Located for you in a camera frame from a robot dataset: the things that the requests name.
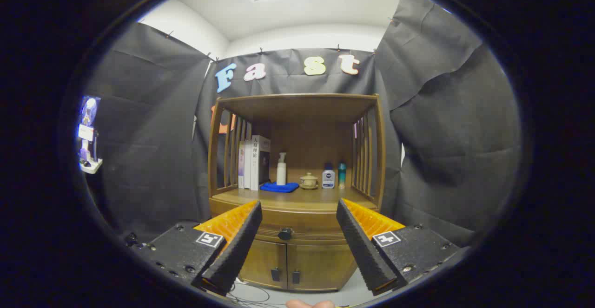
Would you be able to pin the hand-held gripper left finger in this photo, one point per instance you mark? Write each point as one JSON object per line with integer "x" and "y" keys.
{"x": 237, "y": 252}

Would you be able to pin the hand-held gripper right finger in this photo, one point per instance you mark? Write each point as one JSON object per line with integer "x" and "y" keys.
{"x": 365, "y": 252}

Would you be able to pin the wooden drawer with black knob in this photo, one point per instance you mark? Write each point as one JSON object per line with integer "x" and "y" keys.
{"x": 302, "y": 222}

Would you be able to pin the wooden cabinet door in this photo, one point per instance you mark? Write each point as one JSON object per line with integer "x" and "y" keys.
{"x": 262, "y": 261}
{"x": 320, "y": 266}

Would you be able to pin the wooden countertop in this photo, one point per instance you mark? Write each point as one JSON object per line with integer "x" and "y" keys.
{"x": 316, "y": 196}

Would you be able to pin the wooden cabinet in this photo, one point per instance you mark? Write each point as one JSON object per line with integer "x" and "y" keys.
{"x": 302, "y": 113}

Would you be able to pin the folded blue cloth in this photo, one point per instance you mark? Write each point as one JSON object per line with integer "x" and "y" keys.
{"x": 279, "y": 187}

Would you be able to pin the teal bottle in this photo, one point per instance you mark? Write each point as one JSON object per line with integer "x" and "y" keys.
{"x": 342, "y": 175}

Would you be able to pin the white lotion bottle blue cap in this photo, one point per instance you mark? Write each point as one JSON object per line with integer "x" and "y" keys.
{"x": 328, "y": 179}

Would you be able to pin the thin purple book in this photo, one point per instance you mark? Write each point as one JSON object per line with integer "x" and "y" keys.
{"x": 241, "y": 164}

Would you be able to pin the thin white book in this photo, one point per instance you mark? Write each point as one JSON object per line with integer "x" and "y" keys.
{"x": 247, "y": 164}

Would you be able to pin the thick white and black book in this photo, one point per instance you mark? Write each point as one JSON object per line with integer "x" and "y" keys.
{"x": 255, "y": 164}

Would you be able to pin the white pump bottle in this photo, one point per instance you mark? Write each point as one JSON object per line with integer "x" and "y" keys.
{"x": 281, "y": 173}

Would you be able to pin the beige lidded teacup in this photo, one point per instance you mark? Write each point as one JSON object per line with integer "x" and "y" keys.
{"x": 308, "y": 181}

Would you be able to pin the white stand with figure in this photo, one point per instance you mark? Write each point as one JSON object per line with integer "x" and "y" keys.
{"x": 88, "y": 131}

